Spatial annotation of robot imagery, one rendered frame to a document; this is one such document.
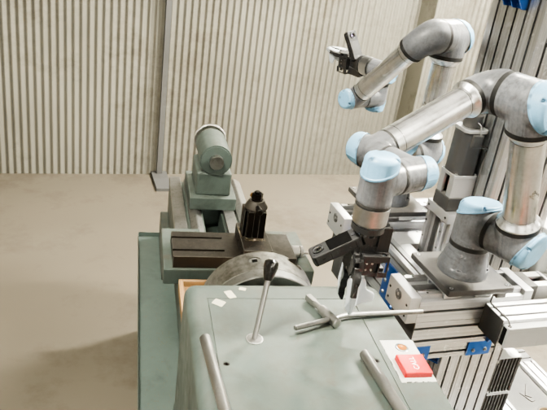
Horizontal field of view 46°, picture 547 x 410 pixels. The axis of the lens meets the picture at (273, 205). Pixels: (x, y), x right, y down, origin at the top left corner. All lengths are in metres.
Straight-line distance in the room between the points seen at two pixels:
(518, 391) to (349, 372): 2.01
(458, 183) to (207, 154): 1.07
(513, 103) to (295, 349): 0.76
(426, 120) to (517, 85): 0.23
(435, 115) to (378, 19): 3.92
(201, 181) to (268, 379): 1.58
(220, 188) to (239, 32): 2.47
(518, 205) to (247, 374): 0.86
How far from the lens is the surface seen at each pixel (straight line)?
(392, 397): 1.26
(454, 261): 1.93
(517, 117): 1.61
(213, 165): 2.67
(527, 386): 3.32
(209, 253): 2.21
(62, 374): 3.20
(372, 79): 2.33
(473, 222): 1.88
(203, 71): 5.06
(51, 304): 3.66
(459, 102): 1.60
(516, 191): 1.73
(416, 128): 1.51
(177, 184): 2.97
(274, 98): 5.27
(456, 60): 2.30
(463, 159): 2.09
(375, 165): 1.28
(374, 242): 1.38
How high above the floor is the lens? 2.06
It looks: 25 degrees down
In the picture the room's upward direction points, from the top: 8 degrees clockwise
